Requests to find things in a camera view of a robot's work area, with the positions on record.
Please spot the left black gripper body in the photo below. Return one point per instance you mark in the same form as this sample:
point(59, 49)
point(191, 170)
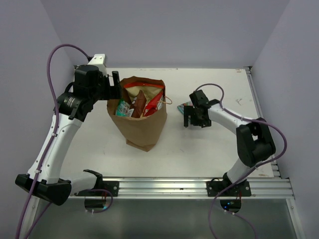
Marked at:
point(108, 92)

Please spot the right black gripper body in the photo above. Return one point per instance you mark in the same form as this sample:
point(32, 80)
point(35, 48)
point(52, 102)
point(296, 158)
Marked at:
point(196, 121)

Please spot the mint green Fox's candy bag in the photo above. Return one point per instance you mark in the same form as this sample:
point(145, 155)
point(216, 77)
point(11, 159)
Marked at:
point(181, 106)

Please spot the teal red Fox's candy bag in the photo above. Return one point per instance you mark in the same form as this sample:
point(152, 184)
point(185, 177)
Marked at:
point(124, 109)

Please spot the brown white chips bag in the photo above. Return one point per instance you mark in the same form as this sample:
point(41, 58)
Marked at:
point(137, 106)

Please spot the red cassava chips bag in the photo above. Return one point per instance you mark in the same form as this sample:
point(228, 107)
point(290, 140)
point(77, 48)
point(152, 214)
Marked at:
point(154, 104)

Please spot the red orange snack bag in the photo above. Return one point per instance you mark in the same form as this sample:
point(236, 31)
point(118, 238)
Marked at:
point(149, 90)

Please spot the brown paper bag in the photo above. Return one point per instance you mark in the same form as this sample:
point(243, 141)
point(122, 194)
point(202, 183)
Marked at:
point(144, 132)

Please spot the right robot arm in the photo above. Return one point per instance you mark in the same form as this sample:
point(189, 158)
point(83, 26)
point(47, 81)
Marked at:
point(254, 143)

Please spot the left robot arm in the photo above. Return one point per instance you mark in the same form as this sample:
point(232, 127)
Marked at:
point(43, 178)

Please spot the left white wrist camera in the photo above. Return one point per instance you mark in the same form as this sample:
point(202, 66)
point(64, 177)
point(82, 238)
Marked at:
point(99, 60)

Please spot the aluminium front rail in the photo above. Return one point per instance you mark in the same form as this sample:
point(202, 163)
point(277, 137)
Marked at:
point(195, 188)

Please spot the aluminium rail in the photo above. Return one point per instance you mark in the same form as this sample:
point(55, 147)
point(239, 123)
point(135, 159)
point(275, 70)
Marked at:
point(274, 163)
point(195, 188)

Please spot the aluminium right side rail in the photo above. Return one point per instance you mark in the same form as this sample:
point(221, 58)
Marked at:
point(274, 163)

